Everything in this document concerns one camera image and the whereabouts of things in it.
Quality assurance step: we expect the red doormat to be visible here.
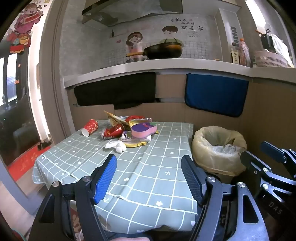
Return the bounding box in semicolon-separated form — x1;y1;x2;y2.
7;146;52;183

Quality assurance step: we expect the black kitchen tool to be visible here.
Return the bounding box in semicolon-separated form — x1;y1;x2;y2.
255;28;273;50

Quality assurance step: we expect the red crumpled wrapper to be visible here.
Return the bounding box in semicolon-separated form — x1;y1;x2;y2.
125;115;145;123

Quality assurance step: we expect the cartoon wall sticker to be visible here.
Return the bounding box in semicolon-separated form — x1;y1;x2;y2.
116;17;204;61

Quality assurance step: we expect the pink and white snack packet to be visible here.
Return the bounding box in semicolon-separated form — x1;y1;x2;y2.
120;130;152;142

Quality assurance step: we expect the cream fabric basket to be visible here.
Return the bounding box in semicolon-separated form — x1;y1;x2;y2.
191;126;247;176

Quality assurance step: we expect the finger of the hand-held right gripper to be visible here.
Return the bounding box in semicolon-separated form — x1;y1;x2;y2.
240;151;296;200
261;141;296;180

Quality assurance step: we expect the glass sliding door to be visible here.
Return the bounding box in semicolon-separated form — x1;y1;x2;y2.
0;0;77;209

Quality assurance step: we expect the red cartoon window decal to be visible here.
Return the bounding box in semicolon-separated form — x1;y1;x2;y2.
7;0;50;55

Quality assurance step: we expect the beige counter cabinet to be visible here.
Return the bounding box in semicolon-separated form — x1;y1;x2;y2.
67;72;296;186

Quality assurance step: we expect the white crumpled tissue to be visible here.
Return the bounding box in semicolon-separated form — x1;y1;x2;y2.
105;140;126;153

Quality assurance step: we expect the grey range hood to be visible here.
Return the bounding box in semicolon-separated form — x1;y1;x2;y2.
81;0;173;26

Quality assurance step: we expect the black hanging cloth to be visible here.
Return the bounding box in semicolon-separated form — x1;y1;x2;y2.
73;72;156;110

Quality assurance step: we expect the black wok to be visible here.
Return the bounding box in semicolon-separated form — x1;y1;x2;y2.
126;42;183;59

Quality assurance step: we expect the beige seasoning box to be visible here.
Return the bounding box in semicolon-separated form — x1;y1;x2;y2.
230;45;240;63

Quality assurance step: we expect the orange drink bottle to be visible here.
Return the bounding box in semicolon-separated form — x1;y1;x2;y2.
238;38;251;67

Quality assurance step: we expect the clear plastic wrapper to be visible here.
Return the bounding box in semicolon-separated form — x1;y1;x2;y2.
211;144;242;156

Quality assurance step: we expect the white plastic bag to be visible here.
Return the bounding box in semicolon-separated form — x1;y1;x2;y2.
269;34;295;67

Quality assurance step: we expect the red foil snack packet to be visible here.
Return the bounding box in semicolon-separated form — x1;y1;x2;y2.
102;123;125;140

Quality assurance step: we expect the red paper cup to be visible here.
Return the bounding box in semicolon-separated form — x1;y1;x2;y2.
81;119;99;137

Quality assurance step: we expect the purple heart-shaped box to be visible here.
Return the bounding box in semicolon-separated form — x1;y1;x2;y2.
131;122;158;139

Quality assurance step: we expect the green checked tablecloth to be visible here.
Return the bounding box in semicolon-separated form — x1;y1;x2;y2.
32;120;199;233

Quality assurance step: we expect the white kitchen counter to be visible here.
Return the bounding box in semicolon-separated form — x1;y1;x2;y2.
63;58;296;88

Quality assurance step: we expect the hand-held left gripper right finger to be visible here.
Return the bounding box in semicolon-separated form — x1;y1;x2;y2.
181;155;270;241

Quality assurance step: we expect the blue towel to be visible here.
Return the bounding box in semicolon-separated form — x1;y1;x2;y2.
184;73;249;118

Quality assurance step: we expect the white plastic basket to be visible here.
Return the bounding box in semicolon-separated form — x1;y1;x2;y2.
254;50;288;68

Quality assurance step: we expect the beige orange snack packet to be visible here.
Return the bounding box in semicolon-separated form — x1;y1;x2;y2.
103;110;127;126

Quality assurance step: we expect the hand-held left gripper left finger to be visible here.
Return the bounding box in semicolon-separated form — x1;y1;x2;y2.
28;154;117;241

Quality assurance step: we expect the yellow snack wrapper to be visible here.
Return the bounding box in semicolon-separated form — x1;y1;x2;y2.
128;117;153;127

